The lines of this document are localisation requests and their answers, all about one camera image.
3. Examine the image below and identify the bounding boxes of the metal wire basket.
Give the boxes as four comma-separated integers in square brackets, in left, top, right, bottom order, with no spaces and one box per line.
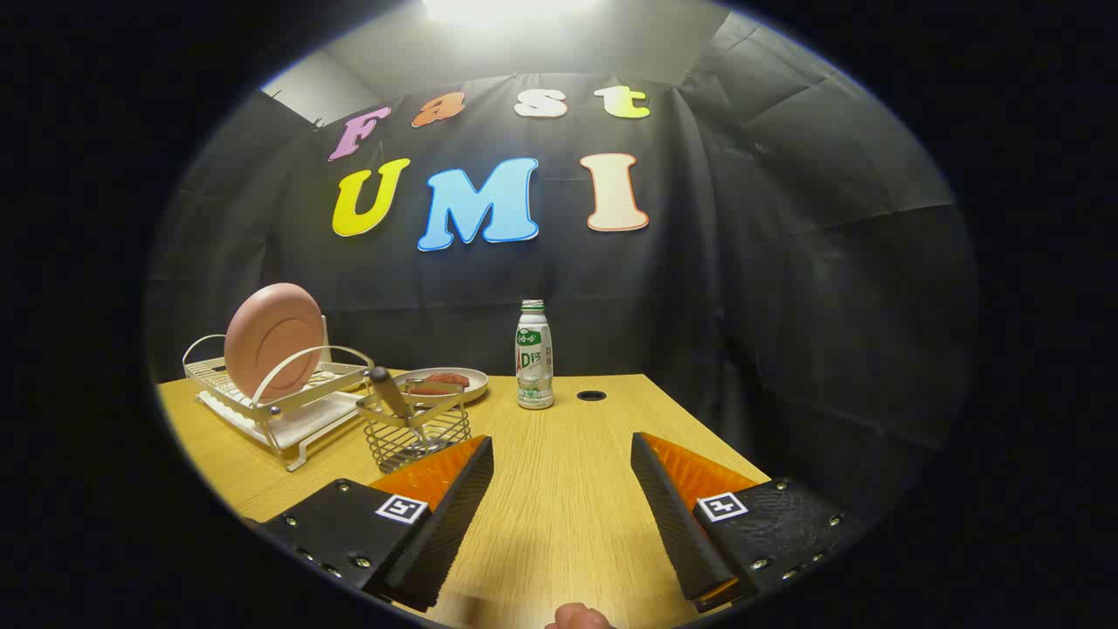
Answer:
[356,376,473,474]

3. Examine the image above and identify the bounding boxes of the pink plate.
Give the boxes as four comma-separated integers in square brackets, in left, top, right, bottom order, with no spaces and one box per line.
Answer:
[224,282,326,403]

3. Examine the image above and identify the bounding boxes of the dark-handled spoon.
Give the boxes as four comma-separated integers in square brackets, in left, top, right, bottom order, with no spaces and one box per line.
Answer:
[369,365,431,442]

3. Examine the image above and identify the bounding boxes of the white wire dish rack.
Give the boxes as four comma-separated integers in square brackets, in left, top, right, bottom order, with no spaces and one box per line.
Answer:
[182,314,376,473]

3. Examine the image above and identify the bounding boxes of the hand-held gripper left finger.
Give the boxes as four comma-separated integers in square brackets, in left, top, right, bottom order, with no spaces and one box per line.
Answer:
[253,434,495,613]

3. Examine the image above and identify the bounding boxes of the ceiling light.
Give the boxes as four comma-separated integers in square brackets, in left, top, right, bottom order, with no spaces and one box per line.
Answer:
[424,0,604,23]

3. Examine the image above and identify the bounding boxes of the white ribbed drip tray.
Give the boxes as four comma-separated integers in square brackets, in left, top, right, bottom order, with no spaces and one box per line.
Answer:
[197,389,363,451]

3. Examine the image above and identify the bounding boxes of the white green-label drink bottle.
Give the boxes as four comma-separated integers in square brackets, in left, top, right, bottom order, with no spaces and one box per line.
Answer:
[514,300,555,411]

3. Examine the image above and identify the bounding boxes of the black backdrop cloth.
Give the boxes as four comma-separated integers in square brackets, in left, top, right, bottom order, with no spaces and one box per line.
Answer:
[144,9,979,525]

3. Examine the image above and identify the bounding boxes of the beige plate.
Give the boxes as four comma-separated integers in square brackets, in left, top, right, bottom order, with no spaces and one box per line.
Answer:
[393,367,490,407]

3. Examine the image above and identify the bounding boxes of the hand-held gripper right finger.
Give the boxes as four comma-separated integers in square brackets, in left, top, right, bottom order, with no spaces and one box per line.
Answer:
[630,432,866,614]

